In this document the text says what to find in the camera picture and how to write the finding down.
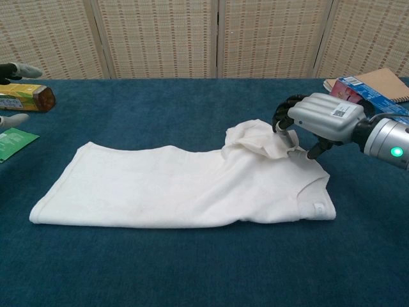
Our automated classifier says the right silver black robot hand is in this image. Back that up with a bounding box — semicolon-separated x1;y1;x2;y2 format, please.
271;92;367;160

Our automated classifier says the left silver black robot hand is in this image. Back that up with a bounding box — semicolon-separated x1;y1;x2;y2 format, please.
0;62;43;127

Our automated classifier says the white T-shirt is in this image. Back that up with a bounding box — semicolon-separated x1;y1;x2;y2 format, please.
28;118;337;230

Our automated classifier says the yellow label tea bottle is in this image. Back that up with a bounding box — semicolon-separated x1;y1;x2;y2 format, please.
0;83;57;113

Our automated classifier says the blue pink cookie box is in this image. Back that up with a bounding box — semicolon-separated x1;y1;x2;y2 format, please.
330;75;409;118

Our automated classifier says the woven bamboo screen panel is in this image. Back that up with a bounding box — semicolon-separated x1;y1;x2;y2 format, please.
218;0;335;79
0;0;108;81
314;0;409;79
91;0;221;79

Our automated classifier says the brown spiral notebook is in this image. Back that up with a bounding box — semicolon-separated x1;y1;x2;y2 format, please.
323;67;409;105

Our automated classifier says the green sachet packet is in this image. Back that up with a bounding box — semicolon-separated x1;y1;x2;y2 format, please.
0;127;40;164

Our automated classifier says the blue carpet table cover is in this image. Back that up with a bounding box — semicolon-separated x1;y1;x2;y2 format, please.
0;76;409;307

